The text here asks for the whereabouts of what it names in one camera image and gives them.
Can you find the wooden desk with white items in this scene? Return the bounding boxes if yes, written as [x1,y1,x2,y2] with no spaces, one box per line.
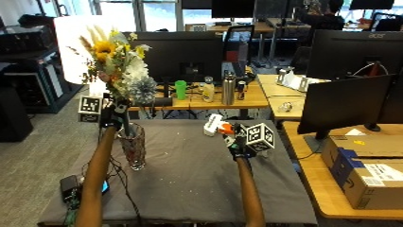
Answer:
[255,73,334,121]

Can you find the black cable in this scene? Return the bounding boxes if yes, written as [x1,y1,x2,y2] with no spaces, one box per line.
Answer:
[106,155,144,221]

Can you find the white marker cube left glove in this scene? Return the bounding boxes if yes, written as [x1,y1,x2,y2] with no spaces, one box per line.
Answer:
[77,95,104,124]

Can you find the stainless steel bottle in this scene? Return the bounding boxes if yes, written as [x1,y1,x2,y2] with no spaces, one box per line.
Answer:
[221,71,238,106]

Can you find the distant black monitor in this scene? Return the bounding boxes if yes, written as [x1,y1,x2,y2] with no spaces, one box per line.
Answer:
[210,0,257,19]

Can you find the wooden desk with bottles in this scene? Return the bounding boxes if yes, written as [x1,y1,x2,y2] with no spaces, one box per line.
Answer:
[126,80,271,112]

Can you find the clear plastic wrapper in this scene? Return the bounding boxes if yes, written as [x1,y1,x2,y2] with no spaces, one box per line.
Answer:
[277,100,297,114]

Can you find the clear glass vase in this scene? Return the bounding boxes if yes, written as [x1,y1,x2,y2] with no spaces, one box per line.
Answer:
[116,122,148,171]

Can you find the wooden desk with cardboard box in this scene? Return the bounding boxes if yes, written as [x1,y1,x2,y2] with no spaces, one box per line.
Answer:
[281,120,403,220]

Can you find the black office chair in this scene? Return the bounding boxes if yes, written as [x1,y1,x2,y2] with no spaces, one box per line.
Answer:
[222,25,257,64]

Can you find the black equipment rack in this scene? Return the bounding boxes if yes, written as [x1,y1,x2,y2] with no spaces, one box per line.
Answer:
[0,24,73,114]

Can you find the large black monitor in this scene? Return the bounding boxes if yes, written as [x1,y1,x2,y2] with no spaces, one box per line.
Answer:
[305,28,403,80]

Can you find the person's right hand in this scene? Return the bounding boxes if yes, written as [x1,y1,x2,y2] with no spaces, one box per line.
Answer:
[226,123,258,161]

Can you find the white and orange spray bottle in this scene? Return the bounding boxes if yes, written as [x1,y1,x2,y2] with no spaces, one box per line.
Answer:
[202,113,237,138]

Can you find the black bin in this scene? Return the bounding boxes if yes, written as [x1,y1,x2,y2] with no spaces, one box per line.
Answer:
[0,86,35,143]

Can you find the sunflower and white flower bouquet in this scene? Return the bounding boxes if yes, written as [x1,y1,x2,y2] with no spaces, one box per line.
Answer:
[66,25,158,137]

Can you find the white marker cube right glove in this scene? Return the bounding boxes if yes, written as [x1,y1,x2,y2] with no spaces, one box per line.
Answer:
[245,122,277,152]

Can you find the white folded items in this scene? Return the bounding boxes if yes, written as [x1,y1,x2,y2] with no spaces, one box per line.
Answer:
[274,67,320,94]

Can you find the white marker cube glove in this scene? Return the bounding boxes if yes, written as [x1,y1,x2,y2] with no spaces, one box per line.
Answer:
[77,95,104,124]
[245,122,277,152]

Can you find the green plastic cup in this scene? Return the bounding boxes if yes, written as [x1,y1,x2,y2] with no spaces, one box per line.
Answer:
[174,79,189,101]

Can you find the clear plastic bottle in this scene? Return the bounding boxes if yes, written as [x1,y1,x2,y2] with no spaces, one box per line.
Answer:
[201,76,217,104]

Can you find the grey table cloth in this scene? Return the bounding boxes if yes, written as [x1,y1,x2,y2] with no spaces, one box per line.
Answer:
[36,118,320,226]

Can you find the dark drink can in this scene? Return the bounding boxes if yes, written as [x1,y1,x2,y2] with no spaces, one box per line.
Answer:
[235,80,249,101]

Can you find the white softbox lamp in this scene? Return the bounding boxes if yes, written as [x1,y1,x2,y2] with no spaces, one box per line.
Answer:
[53,14,129,86]

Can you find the black monitor with stand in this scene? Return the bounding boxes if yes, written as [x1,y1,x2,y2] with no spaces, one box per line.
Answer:
[122,30,225,84]

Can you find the cardboard box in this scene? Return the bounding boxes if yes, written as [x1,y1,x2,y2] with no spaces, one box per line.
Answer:
[320,134,403,211]

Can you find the person's left hand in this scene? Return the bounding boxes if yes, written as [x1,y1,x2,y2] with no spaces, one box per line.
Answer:
[98,99,132,131]

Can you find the black box device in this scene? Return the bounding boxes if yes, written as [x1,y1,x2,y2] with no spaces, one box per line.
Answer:
[60,175,82,203]

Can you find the black monitor seen from behind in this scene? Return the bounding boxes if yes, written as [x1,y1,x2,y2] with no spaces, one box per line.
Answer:
[297,74,398,154]

